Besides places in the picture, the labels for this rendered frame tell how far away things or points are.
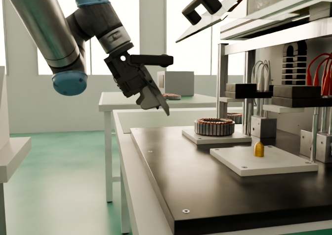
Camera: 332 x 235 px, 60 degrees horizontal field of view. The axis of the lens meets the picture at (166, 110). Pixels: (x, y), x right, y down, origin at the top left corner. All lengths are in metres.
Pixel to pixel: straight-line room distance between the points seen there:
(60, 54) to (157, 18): 4.83
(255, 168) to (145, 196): 0.19
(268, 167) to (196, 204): 0.18
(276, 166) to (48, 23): 0.48
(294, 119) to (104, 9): 0.61
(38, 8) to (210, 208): 0.42
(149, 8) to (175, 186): 5.06
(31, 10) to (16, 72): 4.88
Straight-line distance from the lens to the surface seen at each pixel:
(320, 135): 0.65
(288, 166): 0.56
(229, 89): 0.83
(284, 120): 0.98
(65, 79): 0.66
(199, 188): 0.45
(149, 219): 0.41
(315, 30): 0.63
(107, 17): 0.73
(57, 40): 0.61
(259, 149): 0.59
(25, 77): 5.39
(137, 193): 0.49
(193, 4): 0.48
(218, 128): 0.76
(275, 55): 1.02
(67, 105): 5.29
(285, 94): 0.60
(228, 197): 0.43
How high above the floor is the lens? 0.94
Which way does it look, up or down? 6 degrees down
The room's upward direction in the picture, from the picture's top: straight up
